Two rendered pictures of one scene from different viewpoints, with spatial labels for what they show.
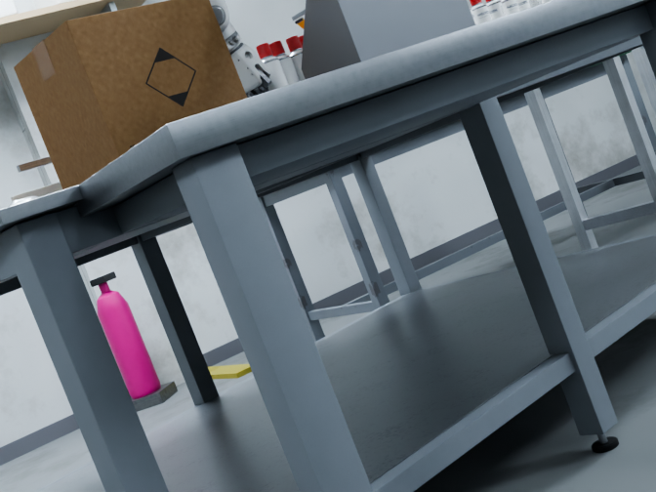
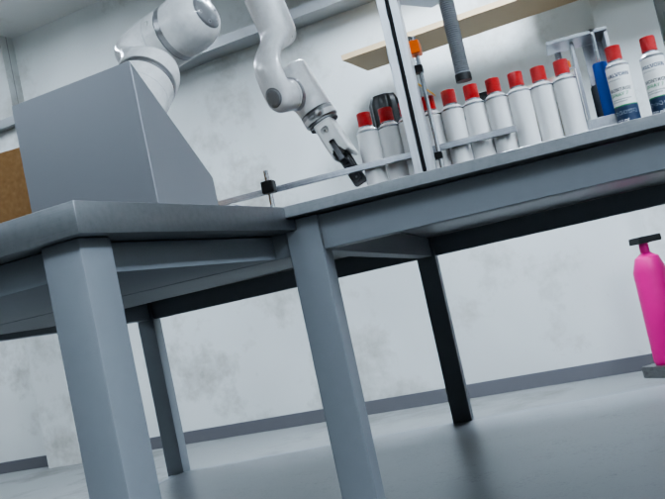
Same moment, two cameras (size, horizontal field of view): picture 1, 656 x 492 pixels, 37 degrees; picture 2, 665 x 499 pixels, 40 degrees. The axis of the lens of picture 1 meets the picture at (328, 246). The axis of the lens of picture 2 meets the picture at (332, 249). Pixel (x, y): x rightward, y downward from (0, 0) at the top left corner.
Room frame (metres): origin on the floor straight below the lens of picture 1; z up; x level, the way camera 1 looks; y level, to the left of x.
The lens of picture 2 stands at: (1.12, -1.68, 0.64)
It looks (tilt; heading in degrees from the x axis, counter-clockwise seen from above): 4 degrees up; 55
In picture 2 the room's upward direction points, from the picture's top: 12 degrees counter-clockwise
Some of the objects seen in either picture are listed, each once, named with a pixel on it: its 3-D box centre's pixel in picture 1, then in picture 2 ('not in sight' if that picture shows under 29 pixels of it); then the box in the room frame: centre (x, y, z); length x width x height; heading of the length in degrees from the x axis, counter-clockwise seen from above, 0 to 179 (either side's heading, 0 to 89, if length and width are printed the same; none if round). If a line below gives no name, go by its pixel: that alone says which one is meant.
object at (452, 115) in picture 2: not in sight; (456, 133); (2.60, -0.18, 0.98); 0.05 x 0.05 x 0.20
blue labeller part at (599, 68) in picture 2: not in sight; (607, 98); (2.86, -0.41, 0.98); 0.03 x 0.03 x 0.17
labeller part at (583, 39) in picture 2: not in sight; (575, 41); (2.88, -0.35, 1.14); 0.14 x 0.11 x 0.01; 131
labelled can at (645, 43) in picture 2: not in sight; (657, 81); (2.89, -0.52, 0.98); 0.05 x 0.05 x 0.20
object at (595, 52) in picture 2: not in sight; (588, 93); (2.87, -0.35, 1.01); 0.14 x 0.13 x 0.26; 131
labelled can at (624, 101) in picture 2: not in sight; (621, 91); (2.84, -0.46, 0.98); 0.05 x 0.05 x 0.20
